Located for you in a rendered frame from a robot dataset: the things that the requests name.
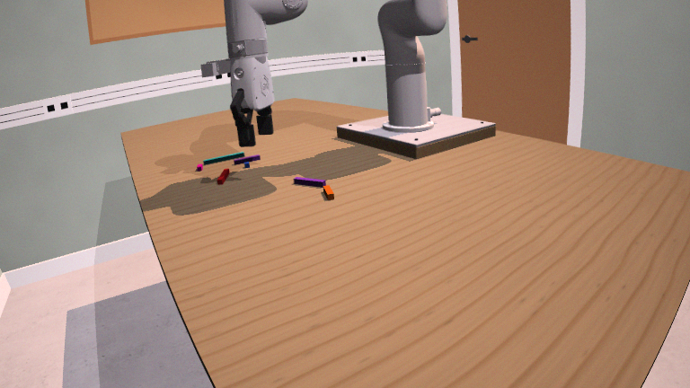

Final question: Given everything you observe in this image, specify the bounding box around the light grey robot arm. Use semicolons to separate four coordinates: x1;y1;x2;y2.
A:
201;0;447;133

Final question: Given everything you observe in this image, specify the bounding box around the red rod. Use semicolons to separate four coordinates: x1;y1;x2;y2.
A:
217;169;230;185

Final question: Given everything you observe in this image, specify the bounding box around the orange rod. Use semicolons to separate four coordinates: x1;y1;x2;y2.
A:
323;185;334;200

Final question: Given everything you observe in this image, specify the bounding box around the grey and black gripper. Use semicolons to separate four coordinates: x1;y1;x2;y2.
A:
229;53;274;147

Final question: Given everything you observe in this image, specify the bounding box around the purple rod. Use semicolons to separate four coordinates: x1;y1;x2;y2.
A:
234;154;261;165
294;177;326;188

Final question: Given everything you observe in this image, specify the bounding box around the turquoise rod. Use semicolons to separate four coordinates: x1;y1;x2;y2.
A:
203;152;244;165

